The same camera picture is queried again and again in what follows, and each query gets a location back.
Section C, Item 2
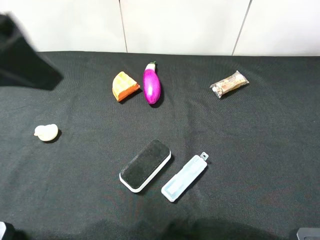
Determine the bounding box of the orange waffle wedge toy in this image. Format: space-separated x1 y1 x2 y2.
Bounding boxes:
112 71 140 102

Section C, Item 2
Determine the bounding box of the wrapped snack bar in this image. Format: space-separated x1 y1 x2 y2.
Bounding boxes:
210 70 250 99

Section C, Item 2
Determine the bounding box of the grey device bottom right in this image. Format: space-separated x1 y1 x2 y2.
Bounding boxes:
296 227 320 240

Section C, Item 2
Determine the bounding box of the purple toy eggplant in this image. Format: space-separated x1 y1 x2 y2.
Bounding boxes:
142 61 161 105

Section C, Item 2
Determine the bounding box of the translucent plastic case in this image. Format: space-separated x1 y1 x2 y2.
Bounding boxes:
161 152 209 203

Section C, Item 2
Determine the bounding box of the black cloth table cover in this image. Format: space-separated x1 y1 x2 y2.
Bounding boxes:
0 51 320 240

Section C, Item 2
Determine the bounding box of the grey device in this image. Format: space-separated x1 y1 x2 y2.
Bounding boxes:
0 221 7 240
296 227 320 240

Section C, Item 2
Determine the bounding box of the black white board eraser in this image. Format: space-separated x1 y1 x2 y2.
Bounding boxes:
119 139 172 193

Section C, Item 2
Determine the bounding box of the cream rubber duck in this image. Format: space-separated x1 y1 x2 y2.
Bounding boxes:
33 124 59 142

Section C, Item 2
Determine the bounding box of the grey device bottom left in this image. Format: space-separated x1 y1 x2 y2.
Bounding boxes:
0 221 7 240

